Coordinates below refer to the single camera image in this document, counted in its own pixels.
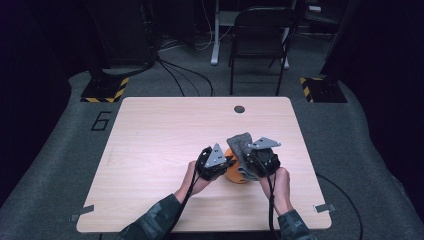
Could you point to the person's right hand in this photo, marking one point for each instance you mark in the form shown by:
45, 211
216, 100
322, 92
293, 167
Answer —
280, 190

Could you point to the black yellow striped stand base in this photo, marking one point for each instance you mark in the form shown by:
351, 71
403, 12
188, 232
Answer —
101, 90
325, 90

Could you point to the orange plush toy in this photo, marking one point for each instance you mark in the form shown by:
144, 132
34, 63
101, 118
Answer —
235, 175

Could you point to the black folding chair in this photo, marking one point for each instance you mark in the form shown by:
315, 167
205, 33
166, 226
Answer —
260, 30

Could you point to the dark curtain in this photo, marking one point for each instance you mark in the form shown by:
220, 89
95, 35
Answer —
26, 83
393, 83

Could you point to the person's left hand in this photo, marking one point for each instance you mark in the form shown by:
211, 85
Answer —
191, 181

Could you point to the black equipment cabinet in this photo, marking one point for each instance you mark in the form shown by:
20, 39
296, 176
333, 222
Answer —
123, 33

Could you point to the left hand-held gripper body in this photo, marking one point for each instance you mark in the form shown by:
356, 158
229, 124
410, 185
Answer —
215, 160

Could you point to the white desk frame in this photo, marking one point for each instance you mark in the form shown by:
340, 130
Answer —
216, 40

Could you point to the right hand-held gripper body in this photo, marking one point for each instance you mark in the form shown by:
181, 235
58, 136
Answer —
266, 160

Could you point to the dark round table grommet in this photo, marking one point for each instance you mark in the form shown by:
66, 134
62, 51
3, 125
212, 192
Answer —
239, 109

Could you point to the grey cloth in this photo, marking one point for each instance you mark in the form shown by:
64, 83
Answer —
240, 141

